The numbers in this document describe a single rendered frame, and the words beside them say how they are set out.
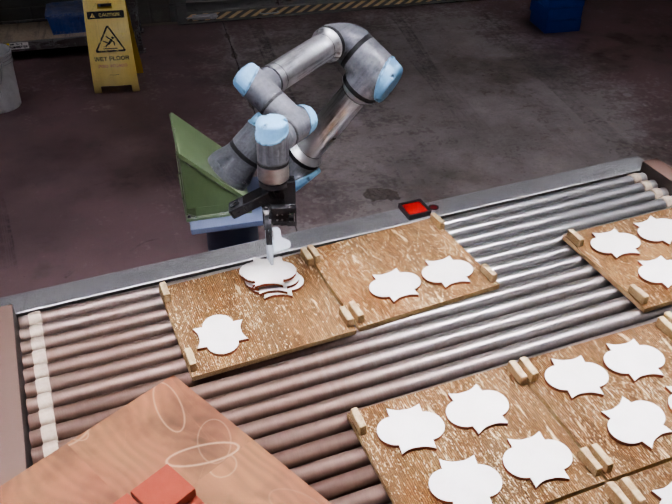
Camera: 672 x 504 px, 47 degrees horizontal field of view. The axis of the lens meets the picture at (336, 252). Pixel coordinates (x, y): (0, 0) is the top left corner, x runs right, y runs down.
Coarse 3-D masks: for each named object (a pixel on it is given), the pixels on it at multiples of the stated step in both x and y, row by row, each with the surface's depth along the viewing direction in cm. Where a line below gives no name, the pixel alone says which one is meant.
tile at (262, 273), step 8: (256, 264) 201; (264, 264) 201; (280, 264) 201; (288, 264) 201; (248, 272) 199; (256, 272) 199; (264, 272) 199; (272, 272) 199; (280, 272) 199; (288, 272) 199; (248, 280) 196; (256, 280) 196; (264, 280) 196; (272, 280) 196; (280, 280) 196; (288, 280) 197; (256, 288) 195
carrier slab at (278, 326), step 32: (288, 256) 211; (192, 288) 200; (224, 288) 200; (320, 288) 200; (192, 320) 189; (256, 320) 189; (288, 320) 189; (320, 320) 189; (256, 352) 180; (288, 352) 182
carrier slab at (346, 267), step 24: (360, 240) 217; (384, 240) 217; (408, 240) 217; (432, 240) 217; (336, 264) 208; (360, 264) 208; (384, 264) 208; (408, 264) 208; (336, 288) 200; (360, 288) 200; (432, 288) 200; (456, 288) 200; (480, 288) 200; (384, 312) 192; (408, 312) 192
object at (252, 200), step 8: (256, 192) 184; (264, 192) 182; (240, 200) 185; (248, 200) 183; (256, 200) 182; (264, 200) 182; (232, 208) 184; (240, 208) 183; (248, 208) 183; (232, 216) 184
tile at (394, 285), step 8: (392, 272) 203; (408, 272) 203; (376, 280) 201; (384, 280) 201; (392, 280) 201; (400, 280) 201; (408, 280) 201; (416, 280) 201; (376, 288) 198; (384, 288) 198; (392, 288) 198; (400, 288) 198; (408, 288) 198; (416, 288) 198; (376, 296) 196; (384, 296) 195; (392, 296) 195; (400, 296) 195; (408, 296) 196; (416, 296) 197
